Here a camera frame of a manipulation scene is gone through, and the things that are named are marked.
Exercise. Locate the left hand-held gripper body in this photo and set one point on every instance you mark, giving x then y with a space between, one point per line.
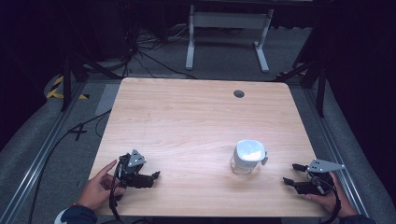
132 169

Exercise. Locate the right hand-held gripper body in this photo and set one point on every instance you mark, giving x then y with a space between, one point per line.
317 183

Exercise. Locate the person's right hand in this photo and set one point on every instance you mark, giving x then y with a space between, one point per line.
337 203

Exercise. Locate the person's left hand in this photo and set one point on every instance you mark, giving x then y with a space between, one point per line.
95 191

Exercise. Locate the grey floor plate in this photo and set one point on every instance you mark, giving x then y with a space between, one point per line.
107 99

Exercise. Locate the black metal stand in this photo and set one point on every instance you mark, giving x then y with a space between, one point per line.
67 81
314 74

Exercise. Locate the grey table grommet hole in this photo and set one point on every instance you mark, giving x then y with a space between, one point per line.
238 93

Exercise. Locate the yellow and black floor tape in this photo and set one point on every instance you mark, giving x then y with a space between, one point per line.
54 90

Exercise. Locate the aluminium floor rail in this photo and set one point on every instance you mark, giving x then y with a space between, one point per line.
330 137
40 155

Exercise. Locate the white metal desk frame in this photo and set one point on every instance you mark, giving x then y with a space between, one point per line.
229 20

